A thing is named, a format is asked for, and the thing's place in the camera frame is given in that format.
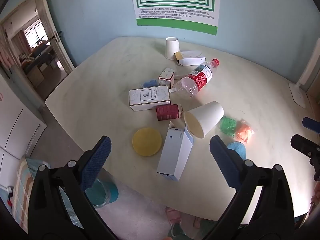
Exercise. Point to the grey sofa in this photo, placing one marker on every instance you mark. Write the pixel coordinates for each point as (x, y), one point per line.
(37, 55)

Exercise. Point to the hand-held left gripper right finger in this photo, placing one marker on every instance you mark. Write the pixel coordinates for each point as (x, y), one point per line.
(225, 160)

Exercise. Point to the orange bag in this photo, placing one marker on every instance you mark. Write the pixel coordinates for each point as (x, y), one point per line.
(245, 132)

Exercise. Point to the green bag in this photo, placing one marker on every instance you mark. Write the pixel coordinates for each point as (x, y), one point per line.
(228, 126)

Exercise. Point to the clear plastic bottle red label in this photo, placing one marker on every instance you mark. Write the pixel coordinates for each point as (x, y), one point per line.
(200, 76)

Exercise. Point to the cardboard box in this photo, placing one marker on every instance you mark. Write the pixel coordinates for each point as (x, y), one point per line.
(35, 76)

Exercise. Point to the light blue patterned cloth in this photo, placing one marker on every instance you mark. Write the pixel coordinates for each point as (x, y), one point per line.
(32, 166)

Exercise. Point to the colourful striped mat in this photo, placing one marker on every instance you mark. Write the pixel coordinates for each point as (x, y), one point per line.
(22, 192)

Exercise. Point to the pink slipper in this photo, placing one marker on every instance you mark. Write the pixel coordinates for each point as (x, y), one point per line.
(197, 222)
(173, 215)

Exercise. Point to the white paper cup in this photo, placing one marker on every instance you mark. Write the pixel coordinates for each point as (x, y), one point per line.
(172, 50)
(207, 117)

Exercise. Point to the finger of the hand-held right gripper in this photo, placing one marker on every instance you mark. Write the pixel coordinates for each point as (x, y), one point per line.
(303, 146)
(311, 123)

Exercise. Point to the white blue carton box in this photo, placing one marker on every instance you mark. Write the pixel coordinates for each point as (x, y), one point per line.
(175, 155)

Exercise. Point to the white wardrobe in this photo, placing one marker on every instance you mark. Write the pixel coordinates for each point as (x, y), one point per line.
(15, 120)

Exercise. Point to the dark red box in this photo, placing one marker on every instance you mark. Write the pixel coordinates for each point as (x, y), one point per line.
(168, 112)

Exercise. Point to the light blue round sponge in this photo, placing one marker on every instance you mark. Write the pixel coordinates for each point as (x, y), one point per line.
(237, 148)

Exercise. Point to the white box with gold flap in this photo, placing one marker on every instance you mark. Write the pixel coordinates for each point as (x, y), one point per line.
(191, 60)

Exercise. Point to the white door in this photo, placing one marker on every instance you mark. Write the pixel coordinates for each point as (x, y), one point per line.
(62, 47)

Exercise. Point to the teal trash can with bag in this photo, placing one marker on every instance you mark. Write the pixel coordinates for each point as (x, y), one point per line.
(105, 192)

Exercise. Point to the green white wall poster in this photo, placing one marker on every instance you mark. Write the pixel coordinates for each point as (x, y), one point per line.
(175, 5)

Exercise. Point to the yellow round sponge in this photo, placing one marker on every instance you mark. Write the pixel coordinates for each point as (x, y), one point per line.
(147, 142)

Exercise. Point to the blue crumpled bag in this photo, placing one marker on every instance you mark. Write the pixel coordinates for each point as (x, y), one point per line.
(150, 83)

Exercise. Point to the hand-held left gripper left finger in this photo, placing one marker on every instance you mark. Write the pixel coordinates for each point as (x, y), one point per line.
(96, 160)

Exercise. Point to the person's leg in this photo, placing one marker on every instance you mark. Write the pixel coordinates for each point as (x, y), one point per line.
(177, 232)

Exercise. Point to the white perfume box gold trim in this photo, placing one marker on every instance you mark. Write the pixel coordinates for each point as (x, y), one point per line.
(148, 97)

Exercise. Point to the small white red box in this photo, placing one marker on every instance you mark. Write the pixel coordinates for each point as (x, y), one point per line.
(166, 78)

